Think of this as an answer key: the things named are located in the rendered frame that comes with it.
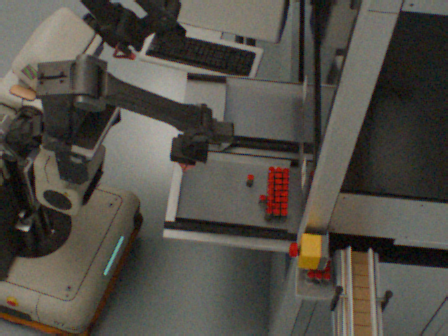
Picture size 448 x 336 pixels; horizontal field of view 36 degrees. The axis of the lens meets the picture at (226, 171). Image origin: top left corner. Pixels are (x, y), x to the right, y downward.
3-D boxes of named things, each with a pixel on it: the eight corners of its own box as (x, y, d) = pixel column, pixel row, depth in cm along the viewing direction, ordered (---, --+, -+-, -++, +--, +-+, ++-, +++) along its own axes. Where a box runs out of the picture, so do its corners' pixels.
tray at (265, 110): (321, 93, 246) (323, 86, 243) (322, 150, 230) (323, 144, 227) (225, 84, 246) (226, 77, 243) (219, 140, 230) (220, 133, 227)
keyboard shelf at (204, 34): (268, 39, 276) (269, 34, 274) (252, 88, 259) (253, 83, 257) (160, 15, 280) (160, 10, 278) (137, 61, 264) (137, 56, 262)
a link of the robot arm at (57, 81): (32, 49, 144) (29, 95, 141) (98, 54, 146) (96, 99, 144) (44, 115, 186) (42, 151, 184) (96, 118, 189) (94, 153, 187)
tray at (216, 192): (289, 167, 225) (290, 160, 222) (286, 235, 209) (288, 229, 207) (185, 155, 225) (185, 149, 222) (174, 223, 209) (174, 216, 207)
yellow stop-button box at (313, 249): (323, 248, 198) (327, 235, 192) (323, 270, 194) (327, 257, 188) (296, 245, 198) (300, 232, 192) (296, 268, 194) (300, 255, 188)
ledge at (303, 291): (341, 263, 207) (343, 260, 205) (342, 303, 199) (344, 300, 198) (295, 259, 207) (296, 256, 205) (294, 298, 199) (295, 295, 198)
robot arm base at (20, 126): (19, 109, 189) (-2, 141, 182) (38, 104, 185) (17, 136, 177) (41, 131, 194) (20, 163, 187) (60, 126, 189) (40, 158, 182)
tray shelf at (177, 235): (320, 87, 250) (321, 83, 249) (321, 255, 208) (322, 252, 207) (188, 74, 250) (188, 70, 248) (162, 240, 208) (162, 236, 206)
